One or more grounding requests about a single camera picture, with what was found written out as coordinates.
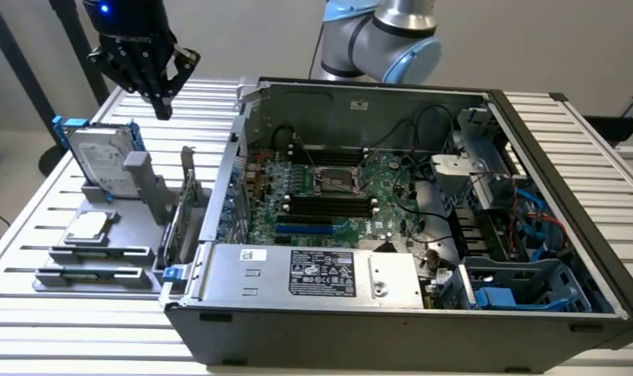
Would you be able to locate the silver CPU chip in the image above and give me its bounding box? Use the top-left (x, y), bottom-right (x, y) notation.
top-left (66, 212), bottom-right (113, 239)

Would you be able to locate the CPU socket with metal frame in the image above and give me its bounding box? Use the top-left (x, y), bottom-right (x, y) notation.
top-left (305, 166), bottom-right (364, 196)

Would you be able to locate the silver power supply unit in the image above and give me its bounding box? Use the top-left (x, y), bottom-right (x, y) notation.
top-left (197, 244), bottom-right (428, 311)

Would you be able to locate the blue disk caddy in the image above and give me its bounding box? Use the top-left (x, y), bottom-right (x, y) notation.
top-left (50, 114), bottom-right (146, 204)

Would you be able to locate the open black PC case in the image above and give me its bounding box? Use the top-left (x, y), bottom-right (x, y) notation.
top-left (157, 76), bottom-right (633, 367)

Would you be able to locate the green motherboard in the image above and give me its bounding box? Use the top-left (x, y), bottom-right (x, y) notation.
top-left (237, 147), bottom-right (453, 258)

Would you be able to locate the red wire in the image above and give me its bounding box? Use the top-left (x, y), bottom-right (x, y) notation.
top-left (508, 186), bottom-right (568, 252)

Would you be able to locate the blue SATA wire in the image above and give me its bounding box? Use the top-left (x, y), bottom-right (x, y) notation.
top-left (513, 186), bottom-right (552, 260)

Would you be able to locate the green graphics card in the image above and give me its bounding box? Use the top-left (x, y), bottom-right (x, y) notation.
top-left (157, 145), bottom-right (204, 272)

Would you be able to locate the silver hard disk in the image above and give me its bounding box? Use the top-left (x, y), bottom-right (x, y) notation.
top-left (65, 125), bottom-right (140, 197)

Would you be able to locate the black expansion slot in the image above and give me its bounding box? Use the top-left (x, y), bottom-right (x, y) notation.
top-left (276, 214), bottom-right (336, 226)

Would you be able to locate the blue expansion slot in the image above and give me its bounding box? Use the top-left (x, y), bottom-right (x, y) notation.
top-left (273, 223), bottom-right (336, 236)

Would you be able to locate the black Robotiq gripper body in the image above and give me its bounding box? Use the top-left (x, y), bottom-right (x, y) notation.
top-left (82, 0), bottom-right (180, 80)

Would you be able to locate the long black looped wire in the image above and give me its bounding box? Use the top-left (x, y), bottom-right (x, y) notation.
top-left (365, 104), bottom-right (454, 152)

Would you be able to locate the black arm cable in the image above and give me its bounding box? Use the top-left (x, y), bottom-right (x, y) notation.
top-left (308, 21), bottom-right (326, 79)

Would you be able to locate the short black looped wire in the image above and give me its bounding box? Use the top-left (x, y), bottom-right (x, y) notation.
top-left (273, 125), bottom-right (297, 150)

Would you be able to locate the grey plastic parts rack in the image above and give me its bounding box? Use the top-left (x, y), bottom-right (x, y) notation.
top-left (32, 151), bottom-right (214, 294)

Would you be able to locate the black RAM slot bank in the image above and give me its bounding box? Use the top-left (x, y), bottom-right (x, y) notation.
top-left (301, 146), bottom-right (369, 168)
top-left (288, 194), bottom-right (381, 217)

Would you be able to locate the grey-blue disk bay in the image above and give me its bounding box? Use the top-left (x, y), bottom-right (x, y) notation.
top-left (457, 255), bottom-right (593, 313)

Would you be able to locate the silver metal drive cage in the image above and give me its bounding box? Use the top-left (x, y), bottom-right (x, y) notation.
top-left (429, 154), bottom-right (533, 209)

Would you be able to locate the black frame post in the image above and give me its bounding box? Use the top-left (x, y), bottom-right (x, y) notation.
top-left (0, 0), bottom-right (62, 132)

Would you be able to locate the green RAM stick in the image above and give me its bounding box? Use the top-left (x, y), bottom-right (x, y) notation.
top-left (45, 269), bottom-right (141, 278)
top-left (58, 249), bottom-right (146, 259)

